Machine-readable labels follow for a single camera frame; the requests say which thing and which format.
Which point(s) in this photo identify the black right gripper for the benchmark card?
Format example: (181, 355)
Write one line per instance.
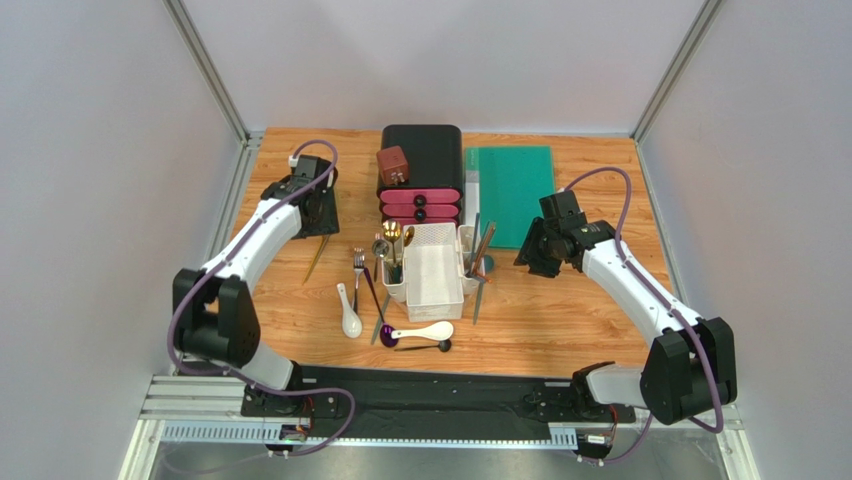
(536, 252)

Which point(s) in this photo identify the brown relay block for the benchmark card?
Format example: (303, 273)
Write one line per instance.
(393, 166)

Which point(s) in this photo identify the silver spoon in caddy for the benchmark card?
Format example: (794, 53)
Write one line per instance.
(383, 249)

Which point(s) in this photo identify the teal cutting mat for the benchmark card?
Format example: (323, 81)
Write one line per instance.
(504, 185)

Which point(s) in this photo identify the gold spoon in caddy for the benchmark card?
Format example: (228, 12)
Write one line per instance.
(408, 235)

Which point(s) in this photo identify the teal plastic knife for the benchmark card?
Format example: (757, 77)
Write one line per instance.
(380, 320)

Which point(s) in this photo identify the black mounting rail base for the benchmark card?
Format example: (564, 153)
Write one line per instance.
(398, 404)

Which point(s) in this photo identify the small silver fork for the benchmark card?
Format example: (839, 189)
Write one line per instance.
(375, 271)

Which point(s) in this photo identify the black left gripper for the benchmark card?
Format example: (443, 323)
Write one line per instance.
(330, 222)

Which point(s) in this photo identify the black and pink drawer box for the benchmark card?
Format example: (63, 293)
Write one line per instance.
(435, 190)

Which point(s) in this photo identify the large silver fork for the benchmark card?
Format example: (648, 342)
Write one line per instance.
(358, 268)

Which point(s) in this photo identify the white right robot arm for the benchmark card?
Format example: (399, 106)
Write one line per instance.
(691, 365)

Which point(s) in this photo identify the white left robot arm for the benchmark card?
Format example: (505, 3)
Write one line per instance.
(214, 327)

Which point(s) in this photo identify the black small spoon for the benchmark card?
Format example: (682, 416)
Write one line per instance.
(443, 346)

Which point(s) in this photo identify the white ceramic spoon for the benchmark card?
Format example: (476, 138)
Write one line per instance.
(351, 323)
(439, 331)

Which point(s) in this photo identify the purple metal spoon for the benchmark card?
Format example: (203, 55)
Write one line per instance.
(383, 330)

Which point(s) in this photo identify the white perforated utensil caddy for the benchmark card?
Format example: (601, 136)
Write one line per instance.
(433, 284)

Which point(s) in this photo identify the teal plastic spoon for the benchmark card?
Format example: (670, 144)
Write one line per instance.
(486, 267)

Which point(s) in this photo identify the gold handled knife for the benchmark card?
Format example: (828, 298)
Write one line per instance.
(317, 256)

